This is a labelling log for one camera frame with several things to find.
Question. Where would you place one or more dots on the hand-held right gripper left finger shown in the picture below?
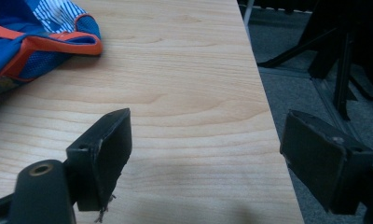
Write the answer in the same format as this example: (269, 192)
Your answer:
(102, 161)

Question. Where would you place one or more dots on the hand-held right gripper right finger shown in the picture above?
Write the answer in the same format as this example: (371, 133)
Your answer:
(323, 161)

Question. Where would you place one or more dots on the black metal stand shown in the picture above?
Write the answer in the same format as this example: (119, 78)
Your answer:
(337, 53)

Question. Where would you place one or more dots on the blue garment with orange trim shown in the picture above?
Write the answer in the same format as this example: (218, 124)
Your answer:
(32, 37)

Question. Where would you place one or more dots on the white table leg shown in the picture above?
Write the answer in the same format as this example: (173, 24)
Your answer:
(248, 14)

